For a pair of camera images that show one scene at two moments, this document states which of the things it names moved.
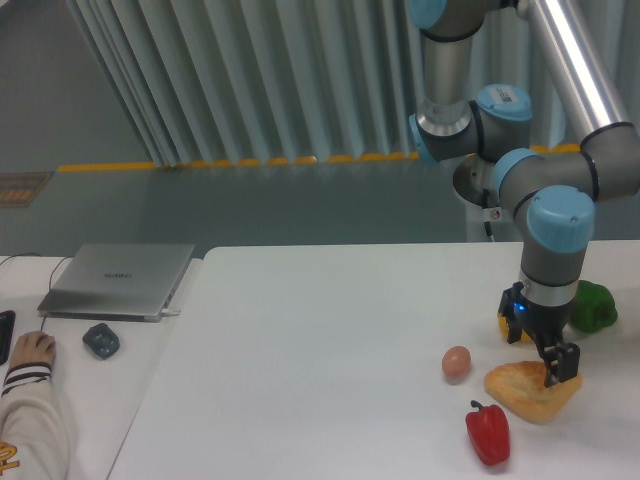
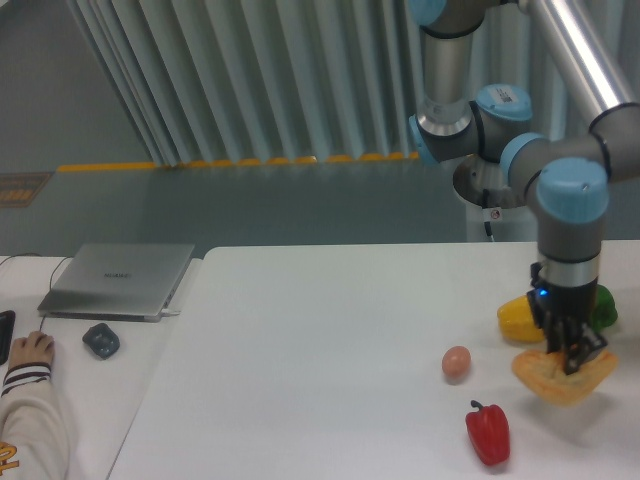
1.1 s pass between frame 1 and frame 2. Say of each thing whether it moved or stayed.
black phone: stayed
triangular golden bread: moved
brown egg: stayed
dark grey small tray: stayed
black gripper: moved
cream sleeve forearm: stayed
